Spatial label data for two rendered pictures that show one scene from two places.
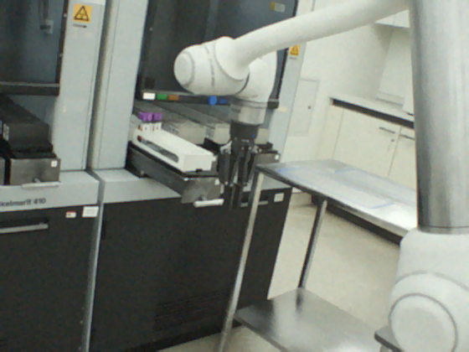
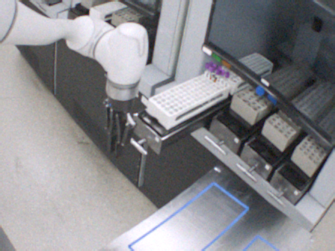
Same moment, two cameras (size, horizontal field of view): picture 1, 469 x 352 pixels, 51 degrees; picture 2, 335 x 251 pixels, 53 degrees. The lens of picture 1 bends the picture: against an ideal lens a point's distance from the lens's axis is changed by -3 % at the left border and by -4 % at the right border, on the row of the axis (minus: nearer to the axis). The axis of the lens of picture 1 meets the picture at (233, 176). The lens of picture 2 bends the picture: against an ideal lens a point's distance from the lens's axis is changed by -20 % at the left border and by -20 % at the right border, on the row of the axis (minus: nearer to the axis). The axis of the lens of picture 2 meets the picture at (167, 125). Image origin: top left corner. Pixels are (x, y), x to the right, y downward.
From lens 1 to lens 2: 1.66 m
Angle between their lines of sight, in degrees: 75
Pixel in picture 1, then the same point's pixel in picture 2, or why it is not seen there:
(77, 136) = (166, 51)
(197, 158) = (155, 109)
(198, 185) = (143, 128)
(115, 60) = (191, 14)
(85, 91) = (172, 25)
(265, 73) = (106, 56)
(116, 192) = not seen: hidden behind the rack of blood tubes
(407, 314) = not seen: outside the picture
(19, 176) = not seen: hidden behind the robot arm
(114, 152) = (187, 78)
